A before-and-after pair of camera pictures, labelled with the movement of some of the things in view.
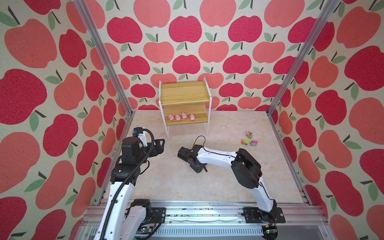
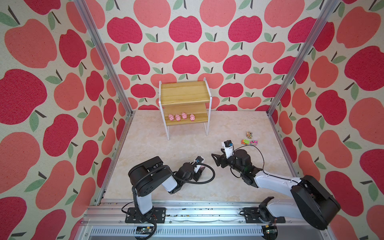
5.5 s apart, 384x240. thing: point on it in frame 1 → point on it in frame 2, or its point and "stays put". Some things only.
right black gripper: (196, 169) → (221, 157)
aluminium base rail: (304, 220) stays put
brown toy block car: (249, 135) stays put
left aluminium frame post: (122, 92) stays put
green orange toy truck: (245, 142) stays put
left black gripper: (160, 148) → (198, 174)
